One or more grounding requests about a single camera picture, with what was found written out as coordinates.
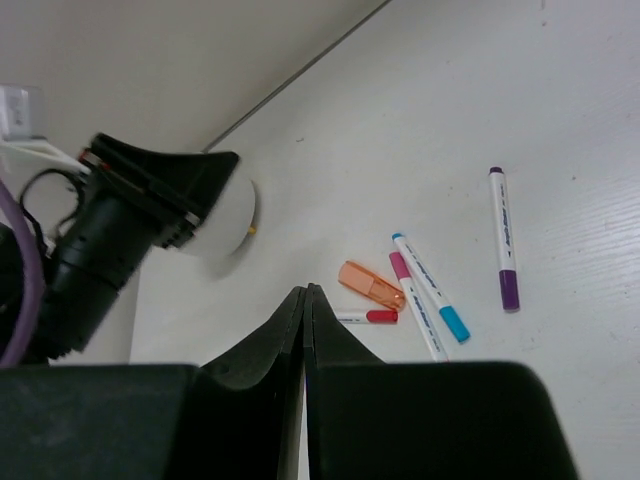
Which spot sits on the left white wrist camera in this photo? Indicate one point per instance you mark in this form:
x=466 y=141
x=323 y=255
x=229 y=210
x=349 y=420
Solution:
x=25 y=149

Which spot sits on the red capped white marker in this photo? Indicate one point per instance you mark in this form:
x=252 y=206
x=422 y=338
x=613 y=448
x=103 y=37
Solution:
x=374 y=317

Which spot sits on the pink capped white marker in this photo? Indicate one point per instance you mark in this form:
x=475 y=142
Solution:
x=418 y=309

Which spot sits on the blue capped white marker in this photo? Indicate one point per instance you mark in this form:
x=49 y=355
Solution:
x=421 y=275

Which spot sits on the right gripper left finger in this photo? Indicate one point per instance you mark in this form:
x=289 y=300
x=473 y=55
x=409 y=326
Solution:
x=236 y=417

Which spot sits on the white round divided container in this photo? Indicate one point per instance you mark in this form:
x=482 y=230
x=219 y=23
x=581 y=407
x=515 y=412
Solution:
x=229 y=222

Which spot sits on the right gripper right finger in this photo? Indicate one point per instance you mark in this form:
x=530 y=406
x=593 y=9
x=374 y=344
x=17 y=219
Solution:
x=368 y=419

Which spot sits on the purple capped white marker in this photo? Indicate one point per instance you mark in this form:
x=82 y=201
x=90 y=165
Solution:
x=507 y=273

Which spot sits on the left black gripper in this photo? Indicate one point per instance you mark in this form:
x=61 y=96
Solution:
x=135 y=198

